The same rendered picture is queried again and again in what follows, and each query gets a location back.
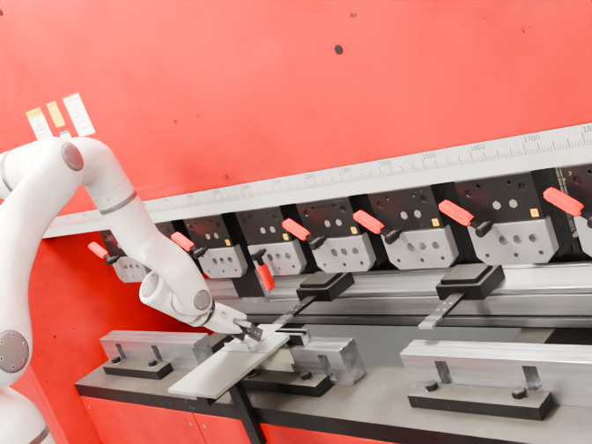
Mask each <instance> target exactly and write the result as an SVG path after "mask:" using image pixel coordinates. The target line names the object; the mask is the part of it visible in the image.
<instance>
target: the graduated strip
mask: <svg viewBox="0 0 592 444"><path fill-rule="evenodd" d="M585 144H592V123H588V124H583V125H578V126H573V127H568V128H563V129H553V130H548V131H543V132H537V133H533V134H528V135H522V136H517V137H508V138H502V139H498V140H492V141H487V142H482V143H477V144H467V145H463V146H457V147H452V148H447V149H442V150H437V151H431V152H422V153H417V154H412V155H407V156H402V157H396V158H392V159H382V160H376V161H372V162H367V163H361V164H357V165H351V166H341V167H337V168H331V169H326V170H322V171H316V172H311V173H305V174H296V175H291V176H286V177H281V178H276V179H270V180H266V181H256V182H251V183H246V184H241V185H235V186H231V187H225V188H220V189H211V190H205V191H200V192H196V193H190V194H185V195H180V196H170V197H165V198H160V199H155V200H150V201H145V202H142V203H143V205H144V207H145V209H146V210H147V212H148V213H149V212H155V211H165V210H171V209H177V208H182V207H189V206H194V205H200V204H210V203H216V202H222V201H228V200H233V199H239V198H245V197H251V196H261V195H268V194H273V193H278V192H285V191H290V190H296V189H306V188H312V187H318V186H324V185H330V184H336V183H341V182H347V181H357V180H364V179H369V178H374V177H381V176H386V175H392V174H403V173H409V172H414V171H420V170H426V169H432V168H437V167H448V166H453V165H460V164H465V163H471V162H477V161H482V160H488V159H499V158H505V157H510V156H516V155H522V154H528V153H533V152H544V151H549V150H556V149H561V148H567V147H573V146H578V145H585ZM103 219H104V218H103V217H102V216H101V214H100V212H99V210H94V211H85V212H80V213H75V214H70V215H64V216H59V217H56V218H55V219H54V220H53V222H52V223H51V224H50V226H49V227H48V228H53V227H58V226H69V225H75V224H81V223H86V222H93V221H98V220H103Z"/></svg>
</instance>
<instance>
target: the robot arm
mask: <svg viewBox="0 0 592 444"><path fill-rule="evenodd" d="M79 186H84V187H85V189H86V191H87V192H88V194H89V196H90V197H91V199H92V200H93V202H94V204H95V205H96V207H97V209H98V210H99V212H100V214H101V216H102V217H103V218H104V220H105V221H106V223H107V225H108V227H109V228H110V230H111V232H112V233H113V235H114V237H115V238H116V239H117V241H118V243H119V244H120V246H121V247H122V249H123V251H124V252H125V253H126V254H127V255H128V256H129V257H130V258H132V259H134V260H136V261H138V262H140V263H142V264H143V265H145V266H147V267H148V268H150V269H151V270H152V272H150V273H149V274H148V275H147V276H146V278H145V279H144V281H143V283H142V285H141V288H140V293H139V295H140V300H141V301H142V302H143V303H144V304H146V305H148V306H150V307H154V308H156V309H158V310H159V311H161V312H163V313H165V314H167V315H171V316H172V317H174V318H176V319H178V320H180V321H182V322H186V323H187V324H189V325H191V326H193V327H197V326H198V327H201V326H204V327H206V328H208V329H211V330H213V331H216V332H218V333H226V334H227V335H231V334H232V335H231V337H234V338H236V339H239V340H241V341H244V339H245V336H246V335H248V337H250V338H252V339H254V340H255V341H257V342H260V341H261V338H262V335H263V329H260V328H258V327H256V326H255V325H254V324H253V323H251V322H245V321H243V320H244V319H247V316H246V315H245V314H243V313H241V312H239V311H237V310H235V309H232V308H230V307H227V306H225V305H222V304H219V303H217V302H214V300H213V298H212V297H211V292H210V289H209V287H208V285H207V284H206V282H205V280H204V277H203V275H202V274H201V272H200V270H199V269H198V268H197V266H196V264H195V263H194V262H193V260H192V259H191V258H190V256H189V255H188V254H187V253H186V252H185V251H184V250H183V249H182V248H181V247H179V246H178V245H177V244H175V243H174V242H173V241H171V240H169V239H168V238H167V237H166V236H164V235H163V234H162V233H161V232H160V231H159V230H158V229H157V228H156V226H155V225H154V223H153V222H152V219H151V217H150V215H149V214H148V212H147V210H146V209H145V207H144V205H143V203H142V201H141V200H140V198H139V196H138V194H137V192H136V191H135V189H134V187H133V186H132V184H131V182H130V180H129V178H128V176H127V175H126V174H125V172H124V170H123V168H122V166H121V164H120V162H119V161H118V159H117V157H116V156H115V155H114V153H113V152H112V151H111V150H110V149H109V147H107V146H106V145H105V144H103V143H102V142H101V141H98V140H96V139H93V138H89V137H73V138H68V139H65V138H62V137H48V138H44V139H41V140H38V141H35V142H32V143H30V144H26V145H23V146H20V147H18V148H16V149H13V150H10V151H7V152H4V153H1V154H0V198H1V199H3V200H5V201H4V202H3V203H2V204H1V205H0V444H57V443H56V440H55V438H54V436H53V434H52V433H51V431H50V429H49V427H48V424H47V422H46V420H45V418H44V417H43V416H42V414H41V411H40V410H39V408H38V407H37V406H36V405H35V404H34V403H33V402H32V401H31V400H29V399H28V398H26V397H25V396H23V395H21V394H20V393H19V392H17V391H15V390H14V389H12V388H10V387H8V386H10V385H11V384H13V383H14V382H16V381H17V380H18V379H19V378H20V377H21V376H22V375H23V374H24V373H25V371H26V369H27V368H28V366H29V363H30V361H31V357H32V353H33V331H32V324H31V317H30V312H29V305H28V286H29V279H30V274H31V270H32V267H33V262H34V259H35V257H36V254H37V251H38V248H39V246H40V243H41V239H42V237H43V235H44V233H45V232H46V231H47V229H48V227H49V226H50V224H51V223H52V222H53V220H54V219H55V218H56V216H57V215H58V214H59V213H60V211H61V210H62V209H63V208H64V207H65V205H66V204H67V203H68V202H69V201H70V200H71V198H72V197H73V196H74V194H75V193H76V191H77V189H78V187H79ZM243 327H245V328H247V329H244V328H243Z"/></svg>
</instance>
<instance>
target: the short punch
mask: <svg viewBox="0 0 592 444"><path fill-rule="evenodd" d="M231 279H232V281H233V285H234V288H235V290H236V292H237V294H238V296H239V298H242V299H243V302H244V303H271V301H270V297H269V295H270V291H267V290H266V289H265V287H264V284H263V281H262V279H261V277H260V274H259V272H258V270H257V269H255V270H253V271H252V272H250V273H246V274H244V275H243V276H241V277H231Z"/></svg>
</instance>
